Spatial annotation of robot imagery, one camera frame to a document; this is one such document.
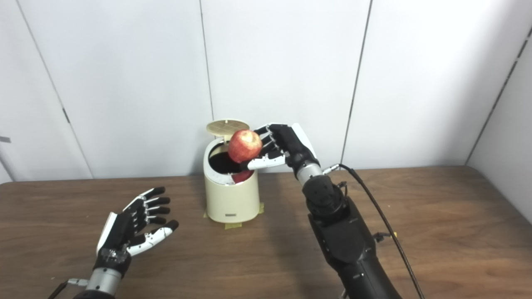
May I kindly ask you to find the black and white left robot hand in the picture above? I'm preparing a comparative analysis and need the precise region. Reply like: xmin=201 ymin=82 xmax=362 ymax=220
xmin=95 ymin=186 xmax=179 ymax=277

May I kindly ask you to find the round cream bin lid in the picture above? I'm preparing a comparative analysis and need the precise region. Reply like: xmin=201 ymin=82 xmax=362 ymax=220
xmin=207 ymin=120 xmax=250 ymax=142

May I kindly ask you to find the cream-colored bin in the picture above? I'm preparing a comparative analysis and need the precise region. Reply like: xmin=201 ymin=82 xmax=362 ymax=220
xmin=203 ymin=137 xmax=261 ymax=223

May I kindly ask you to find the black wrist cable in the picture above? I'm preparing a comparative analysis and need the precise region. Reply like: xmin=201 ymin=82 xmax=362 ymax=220
xmin=47 ymin=278 xmax=90 ymax=299
xmin=323 ymin=164 xmax=425 ymax=299

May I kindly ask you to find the red apple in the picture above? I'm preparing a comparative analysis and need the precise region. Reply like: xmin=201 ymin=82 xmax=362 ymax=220
xmin=228 ymin=130 xmax=263 ymax=164

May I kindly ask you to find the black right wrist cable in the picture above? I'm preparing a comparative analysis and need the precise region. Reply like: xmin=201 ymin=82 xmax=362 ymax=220
xmin=323 ymin=164 xmax=425 ymax=299

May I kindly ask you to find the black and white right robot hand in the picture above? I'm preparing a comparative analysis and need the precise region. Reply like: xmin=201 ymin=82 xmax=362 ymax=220
xmin=240 ymin=123 xmax=320 ymax=175

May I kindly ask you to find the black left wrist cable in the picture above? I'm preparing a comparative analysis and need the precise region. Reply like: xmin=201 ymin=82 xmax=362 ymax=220
xmin=47 ymin=278 xmax=90 ymax=299

